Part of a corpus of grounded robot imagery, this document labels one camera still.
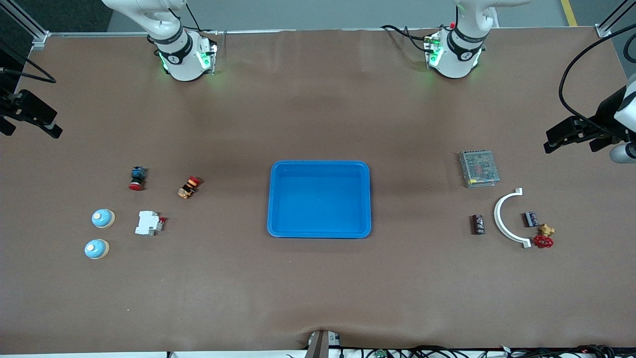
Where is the orange-bodied red emergency button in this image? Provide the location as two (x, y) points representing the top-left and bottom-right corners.
(178, 176), (201, 199)

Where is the blue service bell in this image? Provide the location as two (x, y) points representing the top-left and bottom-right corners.
(84, 239), (109, 260)
(91, 208), (116, 229)

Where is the black base cable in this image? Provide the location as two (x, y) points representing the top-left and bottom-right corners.
(380, 24), (438, 54)
(184, 2), (222, 35)

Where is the aluminium frame profile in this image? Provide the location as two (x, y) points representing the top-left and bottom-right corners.
(595, 0), (636, 38)
(0, 0), (51, 50)

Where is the white circuit breaker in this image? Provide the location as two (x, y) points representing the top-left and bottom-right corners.
(135, 211), (166, 236)

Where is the silver table edge rail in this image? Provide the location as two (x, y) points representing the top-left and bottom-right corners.
(47, 26), (604, 38)

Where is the brass valve red handwheel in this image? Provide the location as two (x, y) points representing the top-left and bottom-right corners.
(533, 224), (556, 249)

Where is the grey metal camera post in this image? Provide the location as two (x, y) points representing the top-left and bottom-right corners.
(306, 330), (342, 358)

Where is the metal mesh power supply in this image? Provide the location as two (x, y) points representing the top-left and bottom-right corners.
(458, 150), (500, 188)

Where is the black cable bundle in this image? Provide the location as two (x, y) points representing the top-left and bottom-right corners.
(340, 344), (636, 358)

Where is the blue plastic tray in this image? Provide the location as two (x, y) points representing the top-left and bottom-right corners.
(267, 160), (372, 239)

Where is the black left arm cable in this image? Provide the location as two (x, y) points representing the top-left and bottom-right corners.
(558, 22), (636, 132)

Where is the blue-bodied red push button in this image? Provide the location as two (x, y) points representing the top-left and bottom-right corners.
(129, 167), (148, 191)

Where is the white curved plastic bracket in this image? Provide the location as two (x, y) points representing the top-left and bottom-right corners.
(493, 187), (532, 248)

